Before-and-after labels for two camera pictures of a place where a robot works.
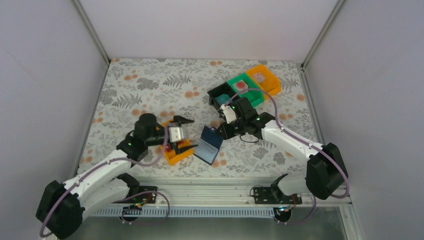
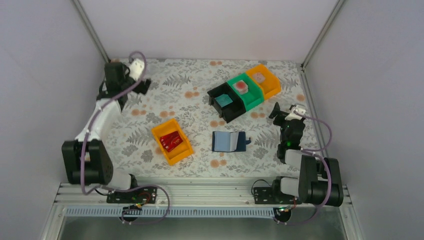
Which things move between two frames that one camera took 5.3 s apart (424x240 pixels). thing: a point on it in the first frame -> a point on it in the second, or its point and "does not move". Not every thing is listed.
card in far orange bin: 259,77 does not move
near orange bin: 173,158 does not move
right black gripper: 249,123 -> 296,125
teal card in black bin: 222,99 does not move
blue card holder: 208,145 -> 229,141
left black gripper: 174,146 -> 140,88
